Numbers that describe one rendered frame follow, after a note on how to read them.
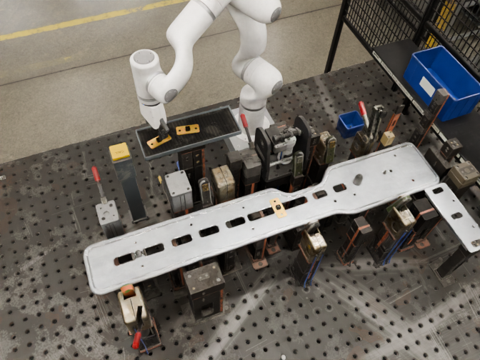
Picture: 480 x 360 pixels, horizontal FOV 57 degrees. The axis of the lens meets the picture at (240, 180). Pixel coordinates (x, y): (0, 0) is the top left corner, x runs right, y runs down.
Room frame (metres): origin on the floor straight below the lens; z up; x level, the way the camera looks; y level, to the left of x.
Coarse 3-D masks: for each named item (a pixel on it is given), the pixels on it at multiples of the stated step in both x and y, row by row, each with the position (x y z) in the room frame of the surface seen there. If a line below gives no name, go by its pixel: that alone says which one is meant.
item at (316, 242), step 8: (304, 232) 0.73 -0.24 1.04; (320, 232) 0.73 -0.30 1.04; (304, 240) 0.72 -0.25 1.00; (312, 240) 0.70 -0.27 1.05; (320, 240) 0.70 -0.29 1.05; (304, 248) 0.71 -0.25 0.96; (312, 248) 0.67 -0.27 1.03; (320, 248) 0.67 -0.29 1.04; (304, 256) 0.69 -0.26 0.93; (312, 256) 0.66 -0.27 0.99; (320, 256) 0.68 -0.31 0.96; (296, 264) 0.71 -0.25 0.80; (304, 264) 0.68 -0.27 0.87; (312, 264) 0.66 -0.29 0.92; (288, 272) 0.72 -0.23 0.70; (296, 272) 0.70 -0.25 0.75; (304, 272) 0.67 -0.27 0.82; (312, 272) 0.68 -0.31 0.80; (296, 280) 0.68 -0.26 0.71; (304, 280) 0.68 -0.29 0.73; (312, 280) 0.69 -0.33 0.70
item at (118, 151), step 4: (116, 144) 0.97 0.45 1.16; (120, 144) 0.97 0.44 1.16; (124, 144) 0.97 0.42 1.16; (112, 148) 0.95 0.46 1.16; (116, 148) 0.95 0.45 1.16; (120, 148) 0.95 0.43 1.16; (124, 148) 0.95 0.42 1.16; (112, 152) 0.93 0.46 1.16; (116, 152) 0.93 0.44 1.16; (120, 152) 0.93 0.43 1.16; (124, 152) 0.93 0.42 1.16; (128, 152) 0.94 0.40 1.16; (112, 156) 0.91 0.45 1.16; (116, 156) 0.91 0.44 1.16; (120, 156) 0.91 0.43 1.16; (124, 156) 0.92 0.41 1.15
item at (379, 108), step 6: (378, 108) 1.19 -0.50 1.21; (372, 114) 1.18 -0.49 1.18; (378, 114) 1.19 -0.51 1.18; (384, 114) 1.16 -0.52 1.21; (372, 120) 1.17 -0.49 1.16; (378, 120) 1.18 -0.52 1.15; (372, 126) 1.16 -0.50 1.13; (378, 126) 1.17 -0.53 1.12; (366, 132) 1.17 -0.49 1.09; (372, 132) 1.17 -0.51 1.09
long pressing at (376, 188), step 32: (352, 160) 1.09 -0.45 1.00; (384, 160) 1.11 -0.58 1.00; (416, 160) 1.12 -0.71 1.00; (256, 192) 0.91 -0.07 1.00; (352, 192) 0.94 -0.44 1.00; (384, 192) 0.95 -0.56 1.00; (416, 192) 0.97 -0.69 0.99; (160, 224) 0.74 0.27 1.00; (192, 224) 0.75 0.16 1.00; (224, 224) 0.76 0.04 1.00; (256, 224) 0.77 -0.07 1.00; (288, 224) 0.78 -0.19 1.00; (96, 256) 0.60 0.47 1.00; (160, 256) 0.62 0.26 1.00; (192, 256) 0.63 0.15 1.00; (96, 288) 0.49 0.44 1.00
